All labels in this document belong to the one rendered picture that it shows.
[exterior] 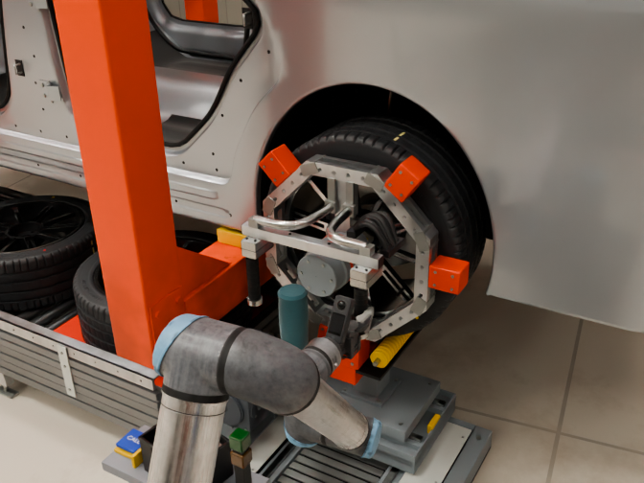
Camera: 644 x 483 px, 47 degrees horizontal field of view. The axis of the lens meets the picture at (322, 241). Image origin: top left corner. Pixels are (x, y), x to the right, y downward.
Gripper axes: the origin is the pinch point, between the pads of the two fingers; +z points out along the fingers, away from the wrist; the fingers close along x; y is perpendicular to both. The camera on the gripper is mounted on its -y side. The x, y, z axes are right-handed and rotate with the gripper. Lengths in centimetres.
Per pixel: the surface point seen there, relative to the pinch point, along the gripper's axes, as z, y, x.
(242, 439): -41.7, 17.1, -10.6
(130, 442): -42, 35, -49
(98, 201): -19, -22, -72
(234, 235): 33, 10, -67
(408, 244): 43.8, 4.0, -6.9
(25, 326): -9, 44, -133
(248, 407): -2, 49, -40
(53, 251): 23, 33, -150
